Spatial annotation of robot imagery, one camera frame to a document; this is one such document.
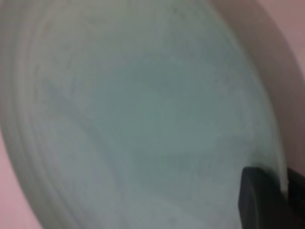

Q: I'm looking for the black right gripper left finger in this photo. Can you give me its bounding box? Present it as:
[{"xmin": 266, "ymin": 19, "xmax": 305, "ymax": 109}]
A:
[{"xmin": 238, "ymin": 166, "xmax": 290, "ymax": 229}]

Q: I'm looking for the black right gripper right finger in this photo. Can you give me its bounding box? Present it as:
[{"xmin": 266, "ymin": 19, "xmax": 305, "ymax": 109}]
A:
[{"xmin": 287, "ymin": 167, "xmax": 305, "ymax": 229}]

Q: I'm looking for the green plate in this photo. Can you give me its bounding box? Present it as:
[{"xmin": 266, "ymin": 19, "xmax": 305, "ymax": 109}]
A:
[{"xmin": 0, "ymin": 0, "xmax": 289, "ymax": 229}]

